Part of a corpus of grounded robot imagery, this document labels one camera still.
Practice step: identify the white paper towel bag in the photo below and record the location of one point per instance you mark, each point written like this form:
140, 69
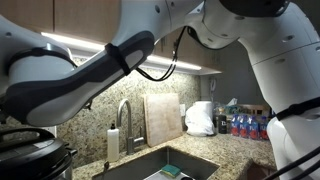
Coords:
199, 119

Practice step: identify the wooden cutting board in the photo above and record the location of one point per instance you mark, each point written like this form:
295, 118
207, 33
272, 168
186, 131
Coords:
162, 118

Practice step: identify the brushed steel faucet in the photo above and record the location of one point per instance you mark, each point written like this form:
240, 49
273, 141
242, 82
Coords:
131, 142

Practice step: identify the under-cabinet light strip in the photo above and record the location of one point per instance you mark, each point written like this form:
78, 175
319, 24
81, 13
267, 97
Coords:
82, 48

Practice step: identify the water bottle pack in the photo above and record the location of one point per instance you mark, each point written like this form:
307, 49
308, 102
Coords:
249, 126

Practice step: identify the stainless steel pressure cooker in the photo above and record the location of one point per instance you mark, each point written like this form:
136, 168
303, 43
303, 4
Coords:
42, 166

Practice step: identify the tissue box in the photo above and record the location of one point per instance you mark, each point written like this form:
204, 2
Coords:
233, 107

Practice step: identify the stainless steel sink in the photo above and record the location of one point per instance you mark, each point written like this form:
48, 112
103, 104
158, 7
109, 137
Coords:
148, 167

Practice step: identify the dark jar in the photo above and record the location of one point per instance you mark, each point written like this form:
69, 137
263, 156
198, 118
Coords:
222, 124

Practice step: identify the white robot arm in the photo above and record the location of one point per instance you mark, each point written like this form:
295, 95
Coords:
41, 86

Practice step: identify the green yellow sponge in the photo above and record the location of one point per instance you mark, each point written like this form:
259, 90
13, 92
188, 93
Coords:
171, 170

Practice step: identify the black cooker lid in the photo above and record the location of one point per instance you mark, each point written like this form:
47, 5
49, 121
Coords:
20, 142

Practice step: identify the wooden upper cabinets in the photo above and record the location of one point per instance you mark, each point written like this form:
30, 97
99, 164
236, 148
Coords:
97, 21

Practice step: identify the white soap dispenser bottle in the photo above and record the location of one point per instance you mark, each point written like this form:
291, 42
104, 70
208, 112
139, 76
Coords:
113, 143

